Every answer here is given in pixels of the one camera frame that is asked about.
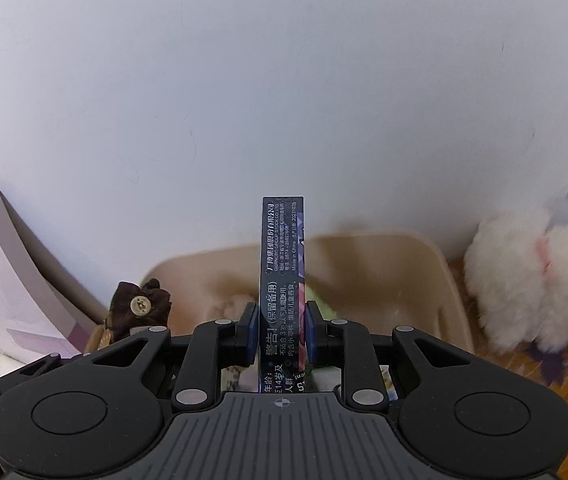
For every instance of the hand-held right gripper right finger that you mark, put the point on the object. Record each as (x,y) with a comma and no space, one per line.
(311,332)

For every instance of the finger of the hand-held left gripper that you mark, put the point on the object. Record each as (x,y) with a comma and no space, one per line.
(38,366)

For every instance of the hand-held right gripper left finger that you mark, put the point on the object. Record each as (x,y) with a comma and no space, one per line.
(250,330)

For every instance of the colorful card box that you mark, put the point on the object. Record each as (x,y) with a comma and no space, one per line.
(279,270)

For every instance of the beige storage bin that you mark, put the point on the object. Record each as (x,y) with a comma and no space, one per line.
(389,285)

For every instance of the brown plaid fabric toy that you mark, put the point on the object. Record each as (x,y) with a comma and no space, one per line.
(138,305)

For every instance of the white plush dog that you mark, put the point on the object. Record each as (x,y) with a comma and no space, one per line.
(514,280)

